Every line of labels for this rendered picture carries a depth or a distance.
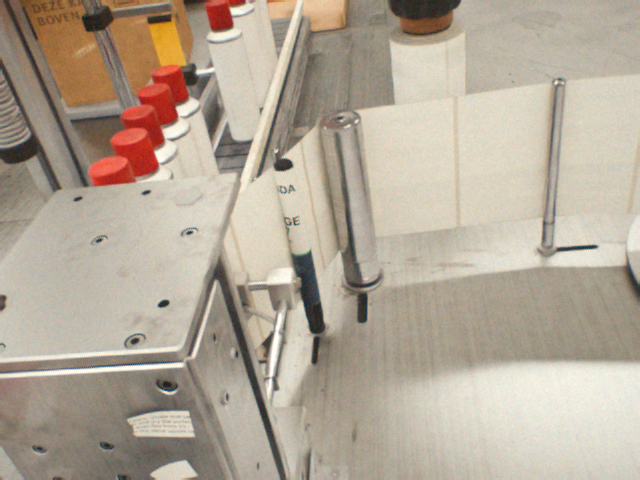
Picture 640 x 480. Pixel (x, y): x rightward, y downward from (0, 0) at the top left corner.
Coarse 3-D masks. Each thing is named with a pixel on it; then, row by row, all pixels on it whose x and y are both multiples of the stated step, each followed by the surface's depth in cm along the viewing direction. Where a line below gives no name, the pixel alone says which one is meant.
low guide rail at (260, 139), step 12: (300, 0) 145; (300, 12) 140; (288, 36) 126; (288, 48) 121; (288, 60) 119; (276, 72) 111; (276, 84) 107; (276, 96) 105; (264, 108) 99; (264, 120) 96; (264, 132) 93; (252, 144) 90; (264, 144) 93; (252, 156) 87; (252, 168) 84; (240, 180) 82
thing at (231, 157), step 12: (276, 24) 145; (288, 24) 143; (300, 24) 142; (276, 36) 138; (276, 48) 132; (288, 72) 120; (276, 108) 108; (228, 132) 103; (228, 144) 99; (240, 144) 98; (216, 156) 96; (228, 156) 96; (240, 156) 95; (264, 156) 94; (228, 168) 93; (240, 168) 92
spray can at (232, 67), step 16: (224, 0) 89; (208, 16) 89; (224, 16) 88; (224, 32) 89; (240, 32) 90; (224, 48) 90; (240, 48) 91; (224, 64) 91; (240, 64) 92; (224, 80) 93; (240, 80) 93; (224, 96) 95; (240, 96) 94; (256, 96) 97; (240, 112) 95; (256, 112) 97; (240, 128) 97; (256, 128) 98
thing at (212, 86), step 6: (216, 78) 100; (210, 84) 98; (216, 84) 99; (204, 90) 96; (210, 90) 96; (216, 90) 99; (204, 96) 94; (210, 96) 95; (204, 102) 93; (210, 102) 95; (204, 108) 92; (204, 114) 92
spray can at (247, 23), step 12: (228, 0) 98; (240, 0) 98; (240, 12) 98; (252, 12) 99; (240, 24) 99; (252, 24) 100; (252, 36) 101; (252, 48) 102; (252, 60) 103; (264, 60) 105; (252, 72) 104; (264, 72) 105; (264, 84) 106; (264, 96) 106
